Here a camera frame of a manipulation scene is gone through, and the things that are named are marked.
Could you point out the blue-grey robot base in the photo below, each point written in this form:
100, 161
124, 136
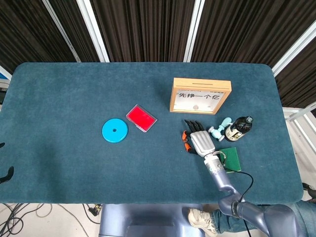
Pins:
148, 219

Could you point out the dark glass bottle with label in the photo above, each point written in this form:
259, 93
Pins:
239, 128

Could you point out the white aluminium frame post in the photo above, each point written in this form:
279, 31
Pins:
193, 32
92, 29
293, 49

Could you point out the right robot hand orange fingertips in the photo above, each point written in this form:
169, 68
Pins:
202, 143

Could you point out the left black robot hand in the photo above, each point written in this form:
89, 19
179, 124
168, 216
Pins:
8, 174

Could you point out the beige sneaker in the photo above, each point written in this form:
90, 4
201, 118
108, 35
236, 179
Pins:
200, 219

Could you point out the blue disc with hole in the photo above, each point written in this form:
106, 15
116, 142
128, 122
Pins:
108, 133

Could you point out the teal table cloth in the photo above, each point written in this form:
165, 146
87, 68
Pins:
74, 98

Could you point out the white aluminium frame rails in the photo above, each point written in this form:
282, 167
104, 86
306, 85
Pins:
300, 116

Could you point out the white blue panel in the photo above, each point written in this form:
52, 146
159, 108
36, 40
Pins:
3, 76

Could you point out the black chair caster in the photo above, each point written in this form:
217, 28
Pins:
309, 188

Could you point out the red card in clear case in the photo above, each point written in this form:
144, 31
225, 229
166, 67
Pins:
142, 118

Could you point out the blue jeans leg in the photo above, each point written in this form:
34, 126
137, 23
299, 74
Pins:
222, 221

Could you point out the light blue toy dumbbell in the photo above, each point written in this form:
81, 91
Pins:
216, 134

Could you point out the green yellow sponge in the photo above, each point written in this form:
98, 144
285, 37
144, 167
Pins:
233, 160

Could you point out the black pleated curtain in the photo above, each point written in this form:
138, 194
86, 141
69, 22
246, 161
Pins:
148, 29

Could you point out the black power plug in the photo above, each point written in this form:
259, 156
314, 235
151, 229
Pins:
95, 210

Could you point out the thin grey frame post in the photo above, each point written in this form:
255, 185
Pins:
62, 32

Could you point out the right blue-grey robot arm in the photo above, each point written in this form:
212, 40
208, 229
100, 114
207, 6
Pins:
222, 180

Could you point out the wooden coin box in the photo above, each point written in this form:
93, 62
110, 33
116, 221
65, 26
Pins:
180, 85

